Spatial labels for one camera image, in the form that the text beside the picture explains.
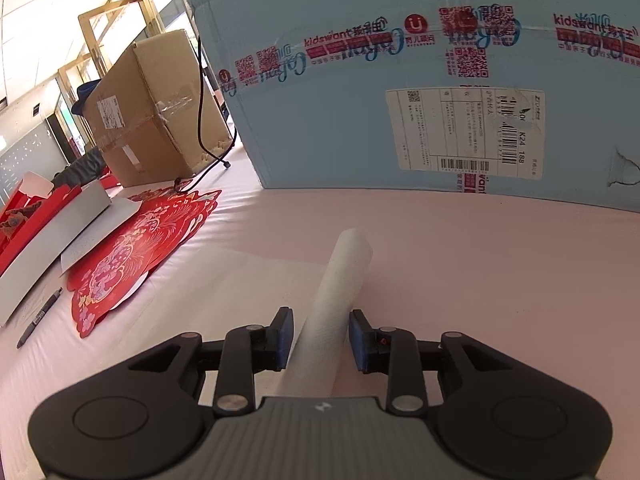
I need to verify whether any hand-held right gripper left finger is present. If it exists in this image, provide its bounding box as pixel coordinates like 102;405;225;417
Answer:
127;306;293;417

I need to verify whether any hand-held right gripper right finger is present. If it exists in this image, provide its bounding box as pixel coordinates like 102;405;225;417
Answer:
348;309;516;416

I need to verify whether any white paper towel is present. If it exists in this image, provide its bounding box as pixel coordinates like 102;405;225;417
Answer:
277;228;373;398

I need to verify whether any red paper cutout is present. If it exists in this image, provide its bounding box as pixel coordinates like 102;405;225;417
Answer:
67;189;222;338

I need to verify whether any large blue cardboard box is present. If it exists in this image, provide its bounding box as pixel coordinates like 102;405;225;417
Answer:
179;0;640;213

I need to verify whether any white cardboard sheet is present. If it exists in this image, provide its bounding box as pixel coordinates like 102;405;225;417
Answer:
60;195;143;277

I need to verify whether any black pen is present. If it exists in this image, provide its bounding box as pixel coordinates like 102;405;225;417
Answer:
16;287;64;350

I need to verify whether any red and white gift box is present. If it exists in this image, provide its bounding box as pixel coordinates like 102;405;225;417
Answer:
0;171;113;328

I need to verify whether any dark cloth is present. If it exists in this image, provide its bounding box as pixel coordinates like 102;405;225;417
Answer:
52;147;108;189

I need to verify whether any brown cardboard box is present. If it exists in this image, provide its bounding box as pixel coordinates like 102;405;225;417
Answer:
82;29;236;188

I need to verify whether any blue hat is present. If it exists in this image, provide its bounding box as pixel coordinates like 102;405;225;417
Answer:
71;80;104;116

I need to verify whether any black cable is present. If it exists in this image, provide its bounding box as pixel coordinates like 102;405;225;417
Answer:
175;35;237;193

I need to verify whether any wooden door frame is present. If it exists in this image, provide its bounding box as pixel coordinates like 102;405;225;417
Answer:
57;0;201;111

